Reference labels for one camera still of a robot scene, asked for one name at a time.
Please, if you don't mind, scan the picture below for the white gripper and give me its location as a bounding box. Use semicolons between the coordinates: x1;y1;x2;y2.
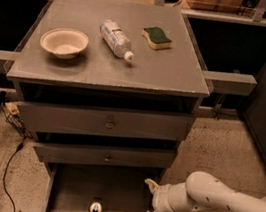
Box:
145;178;186;212

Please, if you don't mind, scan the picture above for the orange soda can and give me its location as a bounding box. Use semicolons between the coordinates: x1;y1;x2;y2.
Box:
88;201;104;212

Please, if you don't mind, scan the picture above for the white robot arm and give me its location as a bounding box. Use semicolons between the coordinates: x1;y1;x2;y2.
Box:
145;171;266;212

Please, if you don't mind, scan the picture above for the grey middle drawer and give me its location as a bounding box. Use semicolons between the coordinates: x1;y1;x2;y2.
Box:
33;143;177;168

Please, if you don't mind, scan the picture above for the grey open bottom drawer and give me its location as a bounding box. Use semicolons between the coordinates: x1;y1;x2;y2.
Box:
45;164;160;212

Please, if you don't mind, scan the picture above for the grey drawer cabinet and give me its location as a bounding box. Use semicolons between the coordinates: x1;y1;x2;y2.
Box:
7;0;208;212

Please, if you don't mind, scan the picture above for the grey top drawer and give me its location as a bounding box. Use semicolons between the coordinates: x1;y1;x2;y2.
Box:
17;101;195;141

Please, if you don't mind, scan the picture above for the green yellow sponge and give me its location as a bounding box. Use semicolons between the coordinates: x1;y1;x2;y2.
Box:
142;27;172;50

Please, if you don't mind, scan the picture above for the clear plastic water bottle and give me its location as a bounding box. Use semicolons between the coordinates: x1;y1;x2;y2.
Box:
99;20;134;63

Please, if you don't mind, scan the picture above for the white power strip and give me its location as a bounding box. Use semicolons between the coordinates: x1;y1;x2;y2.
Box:
5;102;19;116

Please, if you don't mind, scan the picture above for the white paper bowl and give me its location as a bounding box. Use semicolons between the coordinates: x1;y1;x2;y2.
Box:
40;28;89;60

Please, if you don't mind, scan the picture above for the black floor cable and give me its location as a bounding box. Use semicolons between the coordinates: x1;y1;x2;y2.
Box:
0;139;28;212

